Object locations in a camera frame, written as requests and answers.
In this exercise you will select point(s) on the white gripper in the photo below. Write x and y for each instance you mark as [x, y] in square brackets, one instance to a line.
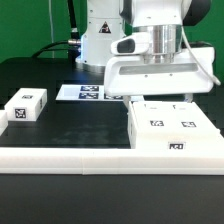
[131, 76]

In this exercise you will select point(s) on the white cabinet body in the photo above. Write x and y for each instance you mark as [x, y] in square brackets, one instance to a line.
[173, 138]

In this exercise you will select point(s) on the white cabinet door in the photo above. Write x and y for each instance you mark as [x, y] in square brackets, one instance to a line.
[189, 117]
[151, 116]

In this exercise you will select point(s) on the white cabinet top block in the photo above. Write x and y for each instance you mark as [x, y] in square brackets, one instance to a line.
[26, 104]

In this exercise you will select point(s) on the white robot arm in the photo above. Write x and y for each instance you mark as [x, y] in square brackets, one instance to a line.
[141, 48]

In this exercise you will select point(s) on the white marker base sheet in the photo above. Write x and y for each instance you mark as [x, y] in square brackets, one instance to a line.
[75, 92]

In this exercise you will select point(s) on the white U-shaped obstacle frame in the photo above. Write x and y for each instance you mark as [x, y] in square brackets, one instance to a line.
[207, 160]

